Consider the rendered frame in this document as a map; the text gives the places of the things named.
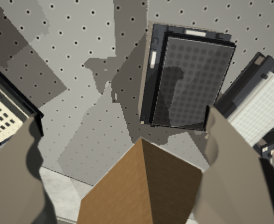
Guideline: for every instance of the grey perforated base plate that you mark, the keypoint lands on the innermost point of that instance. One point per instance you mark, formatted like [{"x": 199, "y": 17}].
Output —
[{"x": 80, "y": 62}]

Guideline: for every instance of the black rectangular plate holder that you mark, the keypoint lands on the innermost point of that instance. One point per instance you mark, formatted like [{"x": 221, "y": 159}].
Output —
[{"x": 249, "y": 78}]

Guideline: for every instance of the dark grey rectangular plate holder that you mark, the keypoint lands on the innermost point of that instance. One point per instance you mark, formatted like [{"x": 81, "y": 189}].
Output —
[{"x": 265, "y": 148}]

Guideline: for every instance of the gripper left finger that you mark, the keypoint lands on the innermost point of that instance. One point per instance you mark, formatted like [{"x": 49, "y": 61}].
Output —
[{"x": 23, "y": 198}]

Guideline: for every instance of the dark grey well plate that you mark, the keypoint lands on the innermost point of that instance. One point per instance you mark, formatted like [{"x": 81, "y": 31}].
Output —
[{"x": 191, "y": 73}]

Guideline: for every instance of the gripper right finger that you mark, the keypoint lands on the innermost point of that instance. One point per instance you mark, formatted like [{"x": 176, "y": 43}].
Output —
[{"x": 238, "y": 188}]

